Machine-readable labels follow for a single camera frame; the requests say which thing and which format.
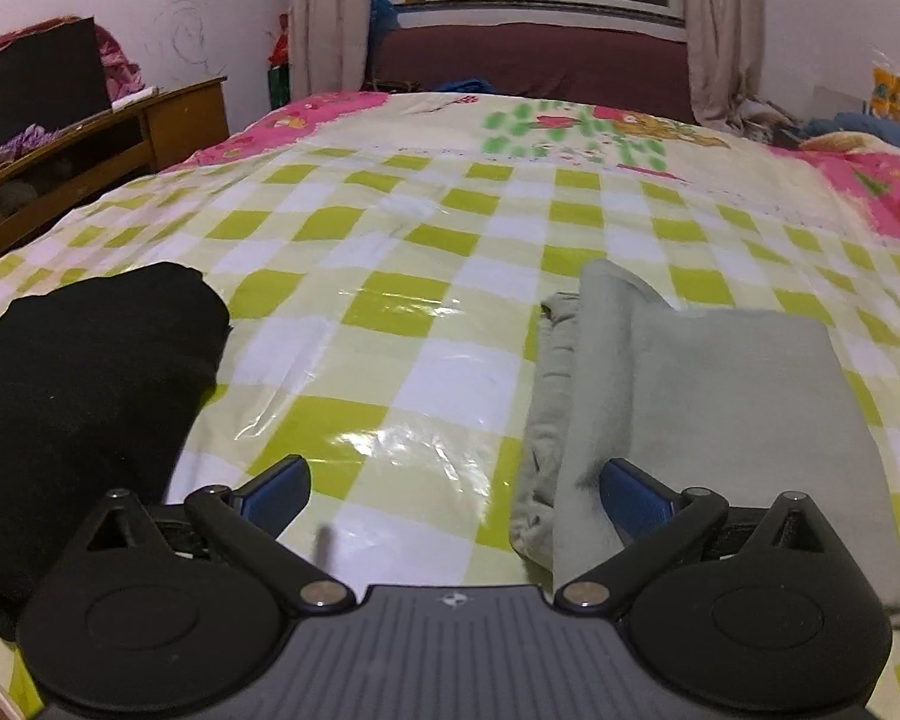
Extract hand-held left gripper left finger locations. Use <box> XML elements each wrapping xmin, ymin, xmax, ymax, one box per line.
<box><xmin>75</xmin><ymin>454</ymin><xmax>353</xmax><ymax>612</ymax></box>

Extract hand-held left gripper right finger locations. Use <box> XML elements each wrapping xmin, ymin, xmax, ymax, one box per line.
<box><xmin>553</xmin><ymin>457</ymin><xmax>845</xmax><ymax>612</ymax></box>

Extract light grey pants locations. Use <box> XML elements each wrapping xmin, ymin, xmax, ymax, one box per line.
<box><xmin>508</xmin><ymin>259</ymin><xmax>900</xmax><ymax>629</ymax></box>

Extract black pants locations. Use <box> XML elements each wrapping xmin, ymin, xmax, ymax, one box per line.
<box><xmin>0</xmin><ymin>261</ymin><xmax>233</xmax><ymax>638</ymax></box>

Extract green white checkered plastic sheet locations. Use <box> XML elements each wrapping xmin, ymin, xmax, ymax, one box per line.
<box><xmin>0</xmin><ymin>146</ymin><xmax>900</xmax><ymax>720</ymax></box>

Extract wooden desk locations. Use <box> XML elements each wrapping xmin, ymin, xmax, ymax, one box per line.
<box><xmin>0</xmin><ymin>76</ymin><xmax>230</xmax><ymax>278</ymax></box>

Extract pink cream printed bedsheet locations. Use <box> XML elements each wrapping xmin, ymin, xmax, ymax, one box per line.
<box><xmin>157</xmin><ymin>88</ymin><xmax>900</xmax><ymax>248</ymax></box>

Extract grey brown clothes pile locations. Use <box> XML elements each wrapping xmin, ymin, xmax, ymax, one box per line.
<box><xmin>735</xmin><ymin>94</ymin><xmax>803</xmax><ymax>147</ymax></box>

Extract red green bag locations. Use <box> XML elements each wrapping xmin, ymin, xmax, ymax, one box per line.
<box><xmin>266</xmin><ymin>11</ymin><xmax>295</xmax><ymax>110</ymax></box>

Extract purple cloth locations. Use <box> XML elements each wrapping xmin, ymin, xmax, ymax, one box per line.
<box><xmin>0</xmin><ymin>124</ymin><xmax>65</xmax><ymax>158</ymax></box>

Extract blue cloth pile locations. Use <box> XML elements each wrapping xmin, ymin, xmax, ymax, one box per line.
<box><xmin>799</xmin><ymin>111</ymin><xmax>900</xmax><ymax>155</ymax></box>

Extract maroon headboard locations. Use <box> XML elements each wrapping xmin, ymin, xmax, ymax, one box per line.
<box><xmin>364</xmin><ymin>4</ymin><xmax>695</xmax><ymax>125</ymax></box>

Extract pink patterned cloth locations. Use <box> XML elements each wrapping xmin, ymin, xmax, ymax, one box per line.
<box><xmin>0</xmin><ymin>15</ymin><xmax>147</xmax><ymax>98</ymax></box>

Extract black monitor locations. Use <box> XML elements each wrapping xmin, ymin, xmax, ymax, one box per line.
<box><xmin>0</xmin><ymin>15</ymin><xmax>113</xmax><ymax>155</ymax></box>

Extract beige curtain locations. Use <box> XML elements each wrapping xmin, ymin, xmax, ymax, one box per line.
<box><xmin>679</xmin><ymin>0</ymin><xmax>770</xmax><ymax>136</ymax></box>
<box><xmin>285</xmin><ymin>0</ymin><xmax>380</xmax><ymax>102</ymax></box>

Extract orange packet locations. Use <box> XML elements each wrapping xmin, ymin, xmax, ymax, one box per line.
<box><xmin>866</xmin><ymin>49</ymin><xmax>900</xmax><ymax>121</ymax></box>

